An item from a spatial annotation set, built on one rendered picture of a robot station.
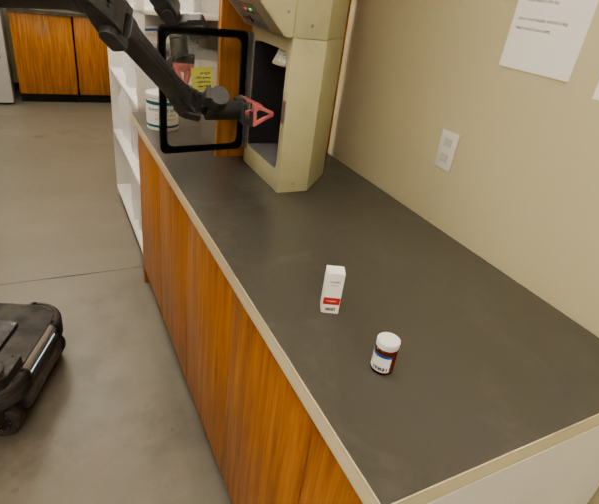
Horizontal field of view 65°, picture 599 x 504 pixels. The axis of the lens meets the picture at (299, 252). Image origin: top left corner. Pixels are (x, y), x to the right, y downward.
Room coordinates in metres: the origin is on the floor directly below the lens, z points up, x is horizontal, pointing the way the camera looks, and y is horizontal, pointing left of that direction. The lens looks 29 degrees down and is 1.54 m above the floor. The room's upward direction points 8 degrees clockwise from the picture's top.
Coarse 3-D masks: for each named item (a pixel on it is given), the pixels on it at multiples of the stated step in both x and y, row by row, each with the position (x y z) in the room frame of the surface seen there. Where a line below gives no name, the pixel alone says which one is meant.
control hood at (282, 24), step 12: (240, 0) 1.56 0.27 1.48; (252, 0) 1.46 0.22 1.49; (264, 0) 1.40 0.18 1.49; (276, 0) 1.42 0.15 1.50; (288, 0) 1.44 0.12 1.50; (264, 12) 1.44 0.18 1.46; (276, 12) 1.42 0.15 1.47; (288, 12) 1.44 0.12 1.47; (252, 24) 1.64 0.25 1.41; (276, 24) 1.43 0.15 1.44; (288, 24) 1.44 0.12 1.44; (288, 36) 1.45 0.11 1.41
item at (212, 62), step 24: (168, 24) 1.55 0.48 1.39; (168, 48) 1.54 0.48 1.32; (192, 48) 1.59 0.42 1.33; (216, 48) 1.64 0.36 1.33; (240, 48) 1.69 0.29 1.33; (192, 72) 1.59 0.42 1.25; (216, 72) 1.64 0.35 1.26; (168, 120) 1.54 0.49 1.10; (192, 120) 1.59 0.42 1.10; (216, 120) 1.65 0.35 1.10; (192, 144) 1.59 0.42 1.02
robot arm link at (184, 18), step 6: (162, 12) 1.61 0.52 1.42; (168, 12) 1.61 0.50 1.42; (168, 18) 1.62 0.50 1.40; (174, 18) 1.62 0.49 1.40; (180, 18) 1.66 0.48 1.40; (186, 18) 1.66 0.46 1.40; (192, 18) 1.66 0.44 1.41; (198, 18) 1.66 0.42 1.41; (204, 18) 1.69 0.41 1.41; (174, 24) 1.63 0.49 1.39; (186, 24) 1.66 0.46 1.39; (192, 24) 1.66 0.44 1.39; (198, 24) 1.66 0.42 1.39; (204, 24) 1.67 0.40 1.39
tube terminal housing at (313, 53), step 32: (320, 0) 1.49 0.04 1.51; (256, 32) 1.69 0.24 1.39; (320, 32) 1.49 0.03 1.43; (288, 64) 1.46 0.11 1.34; (320, 64) 1.50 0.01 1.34; (288, 96) 1.45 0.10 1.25; (320, 96) 1.52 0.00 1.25; (288, 128) 1.46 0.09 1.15; (320, 128) 1.57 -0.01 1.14; (256, 160) 1.62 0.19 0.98; (288, 160) 1.47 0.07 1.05; (320, 160) 1.63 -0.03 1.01
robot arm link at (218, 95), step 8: (208, 88) 1.40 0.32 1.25; (216, 88) 1.41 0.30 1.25; (224, 88) 1.42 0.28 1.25; (200, 96) 1.46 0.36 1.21; (208, 96) 1.38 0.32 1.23; (216, 96) 1.39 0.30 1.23; (224, 96) 1.40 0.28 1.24; (200, 104) 1.43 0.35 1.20; (208, 104) 1.40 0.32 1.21; (216, 104) 1.38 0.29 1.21; (224, 104) 1.39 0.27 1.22; (184, 112) 1.40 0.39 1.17; (200, 112) 1.42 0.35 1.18; (216, 112) 1.42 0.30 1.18
